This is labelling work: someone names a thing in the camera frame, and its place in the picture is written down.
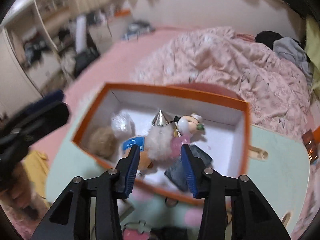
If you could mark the silver metal cone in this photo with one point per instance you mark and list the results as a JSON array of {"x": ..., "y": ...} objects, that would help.
[{"x": 160, "y": 119}]

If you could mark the white fluffy pom pom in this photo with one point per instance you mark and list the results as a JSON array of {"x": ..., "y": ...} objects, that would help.
[{"x": 158, "y": 142}]

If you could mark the mint green lap table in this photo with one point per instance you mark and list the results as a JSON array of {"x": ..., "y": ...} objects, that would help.
[{"x": 283, "y": 180}]

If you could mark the black bag on floor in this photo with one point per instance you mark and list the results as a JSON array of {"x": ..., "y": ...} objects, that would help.
[{"x": 84, "y": 59}]

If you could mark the pink bed sheet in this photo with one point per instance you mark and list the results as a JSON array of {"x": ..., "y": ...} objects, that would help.
[{"x": 114, "y": 66}]

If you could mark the orange cardboard box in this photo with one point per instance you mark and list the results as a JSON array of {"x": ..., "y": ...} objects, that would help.
[{"x": 225, "y": 137}]

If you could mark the black rough block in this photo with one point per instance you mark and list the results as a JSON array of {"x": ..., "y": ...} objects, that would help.
[{"x": 175, "y": 172}]

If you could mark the pink patterned duvet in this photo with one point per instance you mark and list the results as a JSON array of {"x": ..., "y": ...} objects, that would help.
[{"x": 275, "y": 88}]

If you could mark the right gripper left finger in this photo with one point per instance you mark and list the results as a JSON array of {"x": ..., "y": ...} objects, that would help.
[{"x": 69, "y": 216}]

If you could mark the white paper roll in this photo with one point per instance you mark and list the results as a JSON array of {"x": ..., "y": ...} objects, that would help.
[{"x": 80, "y": 36}]

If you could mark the orange box on shelf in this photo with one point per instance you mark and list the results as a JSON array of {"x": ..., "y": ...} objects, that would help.
[{"x": 122, "y": 13}]

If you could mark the clothes heap on bed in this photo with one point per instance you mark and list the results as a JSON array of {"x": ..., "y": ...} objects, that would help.
[{"x": 137, "y": 29}]

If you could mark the grey clothing pile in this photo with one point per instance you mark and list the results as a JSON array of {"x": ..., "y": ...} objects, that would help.
[{"x": 287, "y": 48}]

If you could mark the lime green garment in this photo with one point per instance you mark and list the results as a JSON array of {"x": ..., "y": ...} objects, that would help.
[{"x": 312, "y": 49}]

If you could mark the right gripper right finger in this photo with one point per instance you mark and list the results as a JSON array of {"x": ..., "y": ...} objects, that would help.
[{"x": 252, "y": 215}]

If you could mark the clear plastic wrap bundle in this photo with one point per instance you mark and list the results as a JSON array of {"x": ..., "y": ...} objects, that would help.
[{"x": 122, "y": 125}]

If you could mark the brown bear plush blue cap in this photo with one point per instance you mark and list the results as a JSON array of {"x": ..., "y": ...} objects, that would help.
[{"x": 138, "y": 143}]

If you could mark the black clothing on bed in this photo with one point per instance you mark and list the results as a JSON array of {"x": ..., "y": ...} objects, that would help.
[{"x": 268, "y": 38}]

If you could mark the cartoon figure keychain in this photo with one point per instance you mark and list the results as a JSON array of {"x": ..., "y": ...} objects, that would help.
[{"x": 188, "y": 125}]

